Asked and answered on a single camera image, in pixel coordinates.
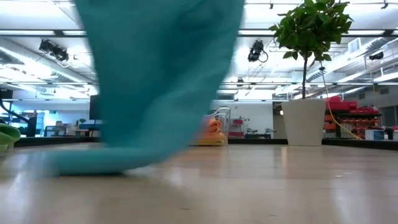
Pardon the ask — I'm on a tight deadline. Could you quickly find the yellow-orange microfiber towel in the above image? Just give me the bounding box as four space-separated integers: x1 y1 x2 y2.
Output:
200 118 227 143

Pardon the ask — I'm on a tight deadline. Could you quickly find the blue microfiber towel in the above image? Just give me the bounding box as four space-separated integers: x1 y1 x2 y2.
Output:
46 0 246 177

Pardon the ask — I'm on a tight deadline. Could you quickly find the green microfiber towel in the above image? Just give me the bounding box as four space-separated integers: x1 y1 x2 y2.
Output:
0 123 21 153

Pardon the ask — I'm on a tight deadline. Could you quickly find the clear plastic bin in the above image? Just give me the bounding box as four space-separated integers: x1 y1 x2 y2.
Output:
190 106 232 147

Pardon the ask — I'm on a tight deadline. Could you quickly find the black ceiling spotlight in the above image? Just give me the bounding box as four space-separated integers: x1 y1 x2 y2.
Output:
248 39 269 63
39 39 70 63

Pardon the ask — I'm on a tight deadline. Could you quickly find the white plant pot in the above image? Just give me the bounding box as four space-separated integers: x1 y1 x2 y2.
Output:
281 98 326 147

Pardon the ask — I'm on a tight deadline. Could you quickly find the black monitor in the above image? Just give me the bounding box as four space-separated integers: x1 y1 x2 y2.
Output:
89 95 101 121

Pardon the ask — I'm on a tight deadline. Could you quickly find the green potted plant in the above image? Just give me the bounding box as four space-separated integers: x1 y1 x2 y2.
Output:
269 0 354 100

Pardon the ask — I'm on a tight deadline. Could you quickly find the red bin storage shelf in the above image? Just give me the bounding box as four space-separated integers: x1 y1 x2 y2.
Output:
323 95 382 140

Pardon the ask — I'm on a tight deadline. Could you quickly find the yellow hanging cable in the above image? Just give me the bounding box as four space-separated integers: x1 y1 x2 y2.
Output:
319 66 363 140

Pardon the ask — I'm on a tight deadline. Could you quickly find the black flexible hose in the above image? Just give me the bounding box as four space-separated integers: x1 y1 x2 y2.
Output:
0 93 37 138

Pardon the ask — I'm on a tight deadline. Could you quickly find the black ceiling camera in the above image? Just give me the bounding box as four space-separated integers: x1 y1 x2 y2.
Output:
368 51 385 62

